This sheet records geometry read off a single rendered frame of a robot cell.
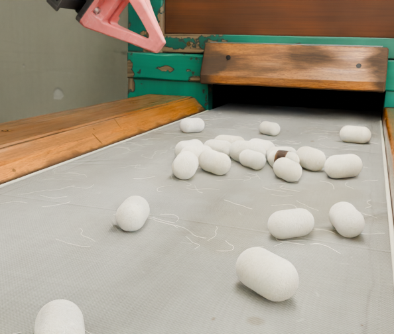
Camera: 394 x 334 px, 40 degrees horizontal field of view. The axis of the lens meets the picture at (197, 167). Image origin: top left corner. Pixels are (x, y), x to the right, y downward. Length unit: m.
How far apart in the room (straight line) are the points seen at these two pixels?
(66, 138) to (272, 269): 0.37
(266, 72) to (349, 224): 0.59
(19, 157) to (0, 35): 1.80
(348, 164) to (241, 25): 0.53
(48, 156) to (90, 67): 1.54
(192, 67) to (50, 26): 1.21
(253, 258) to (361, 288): 0.06
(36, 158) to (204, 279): 0.28
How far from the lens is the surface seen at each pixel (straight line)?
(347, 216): 0.35
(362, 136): 0.70
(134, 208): 0.34
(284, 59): 0.92
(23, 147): 0.52
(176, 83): 1.01
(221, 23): 1.00
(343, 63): 0.90
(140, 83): 1.04
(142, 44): 0.55
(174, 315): 0.25
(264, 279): 0.25
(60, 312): 0.21
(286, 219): 0.33
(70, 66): 2.11
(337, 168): 0.50
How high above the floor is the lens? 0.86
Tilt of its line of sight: 13 degrees down
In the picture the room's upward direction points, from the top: 2 degrees clockwise
